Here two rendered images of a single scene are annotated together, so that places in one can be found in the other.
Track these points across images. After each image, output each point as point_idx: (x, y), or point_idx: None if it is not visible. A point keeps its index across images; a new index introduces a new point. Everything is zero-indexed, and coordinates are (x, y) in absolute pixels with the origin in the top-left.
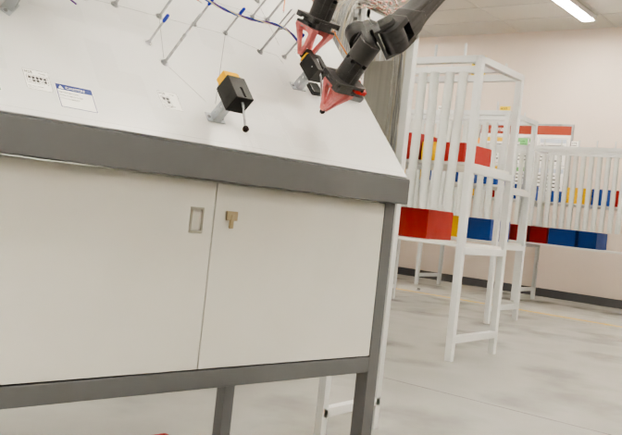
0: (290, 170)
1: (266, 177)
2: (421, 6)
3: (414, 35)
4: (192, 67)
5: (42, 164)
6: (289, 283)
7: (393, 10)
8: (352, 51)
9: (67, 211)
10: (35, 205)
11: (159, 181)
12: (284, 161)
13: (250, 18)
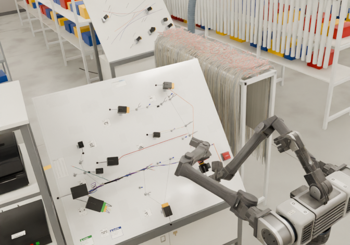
0: (192, 217)
1: (184, 223)
2: (235, 167)
3: (233, 175)
4: (156, 188)
5: None
6: (200, 236)
7: (261, 69)
8: (211, 178)
9: None
10: None
11: None
12: (190, 216)
13: (175, 162)
